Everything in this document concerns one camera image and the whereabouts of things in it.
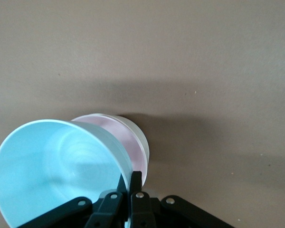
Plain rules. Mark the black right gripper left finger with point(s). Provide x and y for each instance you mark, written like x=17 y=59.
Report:
x=104 y=209

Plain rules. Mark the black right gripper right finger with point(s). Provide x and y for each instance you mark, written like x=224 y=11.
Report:
x=142 y=209

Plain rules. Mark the pink bowl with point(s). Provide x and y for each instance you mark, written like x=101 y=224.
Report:
x=133 y=152

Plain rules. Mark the light blue bowl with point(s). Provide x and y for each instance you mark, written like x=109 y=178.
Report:
x=50 y=166

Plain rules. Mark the white bowl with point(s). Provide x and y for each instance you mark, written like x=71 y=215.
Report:
x=139 y=137

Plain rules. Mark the brown table cloth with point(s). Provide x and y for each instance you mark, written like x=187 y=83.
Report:
x=180 y=47

